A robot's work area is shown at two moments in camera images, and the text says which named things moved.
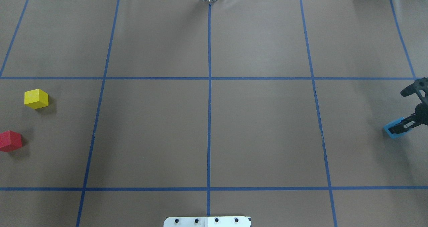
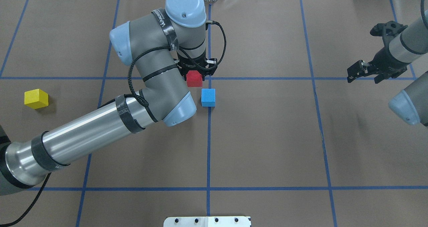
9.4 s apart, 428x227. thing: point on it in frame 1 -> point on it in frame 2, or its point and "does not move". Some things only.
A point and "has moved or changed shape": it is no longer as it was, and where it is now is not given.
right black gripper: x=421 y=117 -> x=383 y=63
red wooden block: x=9 y=140 has moved or changed shape
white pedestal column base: x=227 y=221 does not move
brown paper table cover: x=130 y=109 does not move
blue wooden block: x=394 y=135 -> x=208 y=97
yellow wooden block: x=36 y=99 does not move
